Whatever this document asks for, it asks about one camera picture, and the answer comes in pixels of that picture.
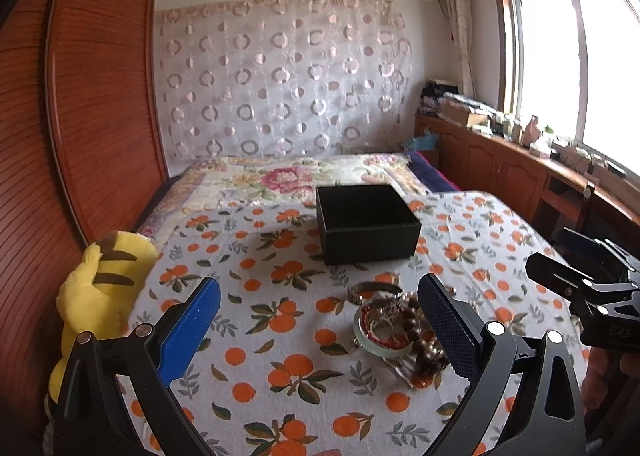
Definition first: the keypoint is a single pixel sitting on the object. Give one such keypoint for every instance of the pale jade bangle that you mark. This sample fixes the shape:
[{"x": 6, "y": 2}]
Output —
[{"x": 378, "y": 328}]

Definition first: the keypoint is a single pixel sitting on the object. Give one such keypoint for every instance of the black square jewelry box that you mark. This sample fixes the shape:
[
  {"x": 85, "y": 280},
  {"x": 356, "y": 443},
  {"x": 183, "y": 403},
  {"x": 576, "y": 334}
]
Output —
[{"x": 365, "y": 223}]

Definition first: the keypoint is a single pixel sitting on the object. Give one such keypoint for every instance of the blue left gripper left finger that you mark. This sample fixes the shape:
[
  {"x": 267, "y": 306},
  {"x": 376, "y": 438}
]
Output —
[{"x": 92, "y": 415}]

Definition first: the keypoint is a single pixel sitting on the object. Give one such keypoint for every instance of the person's right hand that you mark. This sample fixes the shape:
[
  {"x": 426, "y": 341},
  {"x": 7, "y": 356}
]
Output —
[{"x": 601, "y": 365}]

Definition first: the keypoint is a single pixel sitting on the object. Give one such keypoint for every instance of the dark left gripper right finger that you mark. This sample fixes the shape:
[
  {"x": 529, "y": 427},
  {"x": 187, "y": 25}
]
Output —
[{"x": 546, "y": 415}]

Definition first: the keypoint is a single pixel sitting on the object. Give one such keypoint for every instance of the pink ceramic figurine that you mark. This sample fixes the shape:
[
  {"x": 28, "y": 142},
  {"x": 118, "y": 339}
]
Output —
[{"x": 531, "y": 133}]

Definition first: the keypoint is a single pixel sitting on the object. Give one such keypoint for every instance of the pile of clothes and papers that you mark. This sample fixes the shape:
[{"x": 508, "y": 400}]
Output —
[{"x": 443, "y": 101}]

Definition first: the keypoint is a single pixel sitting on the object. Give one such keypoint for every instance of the floral quilt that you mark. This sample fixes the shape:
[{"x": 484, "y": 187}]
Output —
[{"x": 227, "y": 181}]

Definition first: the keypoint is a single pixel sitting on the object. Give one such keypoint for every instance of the dark blue blanket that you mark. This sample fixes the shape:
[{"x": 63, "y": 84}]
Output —
[{"x": 429, "y": 175}]

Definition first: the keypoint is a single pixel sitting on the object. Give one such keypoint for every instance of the silver metal bangle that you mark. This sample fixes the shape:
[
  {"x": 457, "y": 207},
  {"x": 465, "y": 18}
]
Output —
[{"x": 355, "y": 293}]

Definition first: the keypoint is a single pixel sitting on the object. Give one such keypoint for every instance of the wooden side cabinet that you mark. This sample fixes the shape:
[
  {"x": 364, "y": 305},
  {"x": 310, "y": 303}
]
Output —
[{"x": 544, "y": 192}]

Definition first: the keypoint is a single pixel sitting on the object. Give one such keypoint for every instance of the yellow striped plush toy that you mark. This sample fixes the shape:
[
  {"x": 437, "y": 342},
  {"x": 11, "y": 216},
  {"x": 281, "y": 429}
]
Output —
[{"x": 99, "y": 295}]

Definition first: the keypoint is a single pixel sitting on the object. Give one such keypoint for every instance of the sheer circle pattern curtain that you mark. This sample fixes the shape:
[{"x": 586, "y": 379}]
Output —
[{"x": 258, "y": 78}]

